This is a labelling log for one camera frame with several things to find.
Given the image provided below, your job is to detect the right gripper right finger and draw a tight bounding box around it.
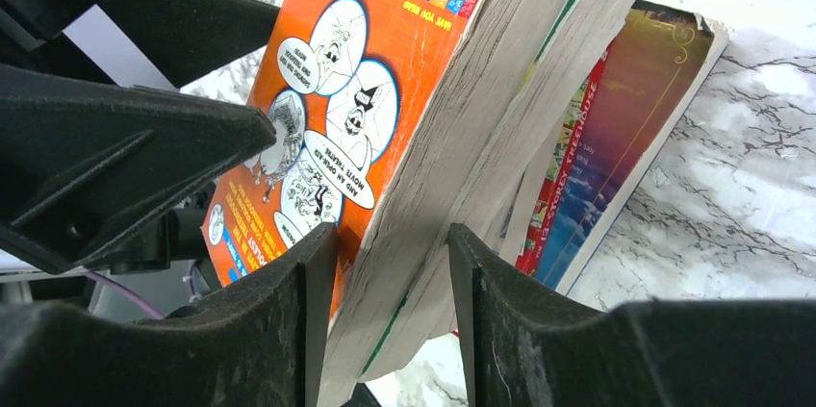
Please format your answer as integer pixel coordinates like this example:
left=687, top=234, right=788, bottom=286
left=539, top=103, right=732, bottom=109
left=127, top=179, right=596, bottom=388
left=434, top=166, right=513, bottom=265
left=448, top=223, right=815, bottom=406

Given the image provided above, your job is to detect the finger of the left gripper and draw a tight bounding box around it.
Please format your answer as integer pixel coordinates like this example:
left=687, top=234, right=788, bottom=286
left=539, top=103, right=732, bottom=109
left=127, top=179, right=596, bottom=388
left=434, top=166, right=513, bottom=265
left=1, top=65, right=276, bottom=274
left=1, top=0, right=279, bottom=88

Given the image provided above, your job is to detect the orange treehouse book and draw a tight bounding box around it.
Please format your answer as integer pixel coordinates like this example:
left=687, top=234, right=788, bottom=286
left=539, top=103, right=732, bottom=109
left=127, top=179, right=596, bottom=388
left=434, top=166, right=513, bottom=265
left=202, top=0, right=576, bottom=406

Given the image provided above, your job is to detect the green treehouse book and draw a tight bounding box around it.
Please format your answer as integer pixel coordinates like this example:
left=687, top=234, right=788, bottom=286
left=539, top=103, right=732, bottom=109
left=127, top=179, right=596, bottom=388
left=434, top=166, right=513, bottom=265
left=357, top=0, right=634, bottom=381

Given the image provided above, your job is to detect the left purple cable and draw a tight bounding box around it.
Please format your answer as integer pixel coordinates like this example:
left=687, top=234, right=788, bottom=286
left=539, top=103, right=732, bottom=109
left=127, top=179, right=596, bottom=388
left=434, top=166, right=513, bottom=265
left=83, top=269, right=167, bottom=321

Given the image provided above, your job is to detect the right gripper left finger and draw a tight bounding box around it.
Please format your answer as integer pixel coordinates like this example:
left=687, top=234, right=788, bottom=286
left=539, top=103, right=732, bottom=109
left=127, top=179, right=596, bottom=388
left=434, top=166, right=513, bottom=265
left=1, top=223, right=339, bottom=406

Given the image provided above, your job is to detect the dark cover treehouse book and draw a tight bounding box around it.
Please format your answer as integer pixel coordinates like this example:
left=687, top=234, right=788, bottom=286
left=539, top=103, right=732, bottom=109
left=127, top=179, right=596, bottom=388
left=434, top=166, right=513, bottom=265
left=497, top=0, right=729, bottom=294

